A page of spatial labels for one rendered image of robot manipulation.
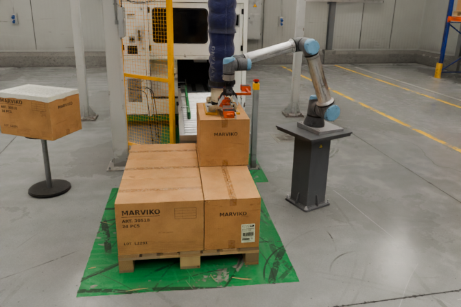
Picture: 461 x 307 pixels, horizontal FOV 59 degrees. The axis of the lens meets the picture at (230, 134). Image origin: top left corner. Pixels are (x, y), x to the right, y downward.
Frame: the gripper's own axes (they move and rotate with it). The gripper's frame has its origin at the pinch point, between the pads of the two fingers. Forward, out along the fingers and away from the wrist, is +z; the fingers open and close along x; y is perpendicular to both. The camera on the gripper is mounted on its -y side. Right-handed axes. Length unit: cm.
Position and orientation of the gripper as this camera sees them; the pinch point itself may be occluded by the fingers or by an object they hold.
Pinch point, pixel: (228, 106)
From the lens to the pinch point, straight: 313.8
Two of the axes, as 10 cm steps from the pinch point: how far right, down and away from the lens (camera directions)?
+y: -1.2, -3.1, 9.4
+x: -9.9, 0.2, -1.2
